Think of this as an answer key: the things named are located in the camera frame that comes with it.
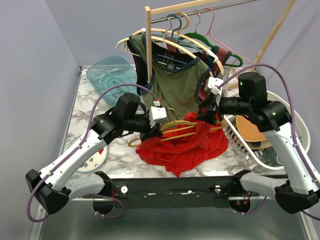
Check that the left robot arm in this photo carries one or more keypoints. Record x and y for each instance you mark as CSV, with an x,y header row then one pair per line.
x,y
53,187

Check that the white translucent garment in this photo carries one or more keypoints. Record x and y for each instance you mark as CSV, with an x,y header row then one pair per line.
x,y
225,76

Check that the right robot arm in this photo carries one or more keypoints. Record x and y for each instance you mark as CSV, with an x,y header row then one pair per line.
x,y
301,190

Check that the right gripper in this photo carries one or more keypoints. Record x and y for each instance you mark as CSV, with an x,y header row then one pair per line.
x,y
208,116

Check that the red tank top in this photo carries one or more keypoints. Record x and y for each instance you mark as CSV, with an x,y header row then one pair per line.
x,y
178,159

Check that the blue plastic tub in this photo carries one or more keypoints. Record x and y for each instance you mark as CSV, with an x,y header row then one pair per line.
x,y
110,72

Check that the watermelon pattern plate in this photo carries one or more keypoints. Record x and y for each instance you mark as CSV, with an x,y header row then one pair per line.
x,y
94,162

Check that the wooden clothes rack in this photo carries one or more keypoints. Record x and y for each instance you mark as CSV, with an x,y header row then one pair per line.
x,y
150,12

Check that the cream wooden hanger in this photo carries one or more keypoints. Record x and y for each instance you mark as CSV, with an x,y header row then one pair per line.
x,y
160,34

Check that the green tank top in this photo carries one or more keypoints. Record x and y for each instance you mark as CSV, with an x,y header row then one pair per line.
x,y
175,85

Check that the white laundry basket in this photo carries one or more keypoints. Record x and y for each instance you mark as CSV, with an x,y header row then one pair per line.
x,y
263,161

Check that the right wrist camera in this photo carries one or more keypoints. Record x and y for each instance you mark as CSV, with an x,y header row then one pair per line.
x,y
212,85

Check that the dark maroon tank top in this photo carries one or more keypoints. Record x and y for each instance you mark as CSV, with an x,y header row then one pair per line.
x,y
140,67

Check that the pink wire hanger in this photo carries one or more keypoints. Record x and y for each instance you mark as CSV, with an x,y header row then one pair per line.
x,y
225,47

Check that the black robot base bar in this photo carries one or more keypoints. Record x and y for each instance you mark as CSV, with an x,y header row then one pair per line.
x,y
172,192

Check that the green velvet hanger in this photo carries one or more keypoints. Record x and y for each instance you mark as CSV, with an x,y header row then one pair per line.
x,y
212,45

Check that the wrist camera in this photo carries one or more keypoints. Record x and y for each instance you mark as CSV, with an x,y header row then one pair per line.
x,y
212,85
157,113

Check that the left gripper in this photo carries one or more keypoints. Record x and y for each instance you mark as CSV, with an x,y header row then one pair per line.
x,y
156,132

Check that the yellow hanger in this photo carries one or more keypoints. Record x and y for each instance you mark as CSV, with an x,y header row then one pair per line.
x,y
189,132

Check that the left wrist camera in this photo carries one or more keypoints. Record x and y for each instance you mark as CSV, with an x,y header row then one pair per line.
x,y
157,113

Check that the blue plastic hanger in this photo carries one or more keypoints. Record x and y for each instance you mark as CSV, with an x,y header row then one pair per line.
x,y
163,53

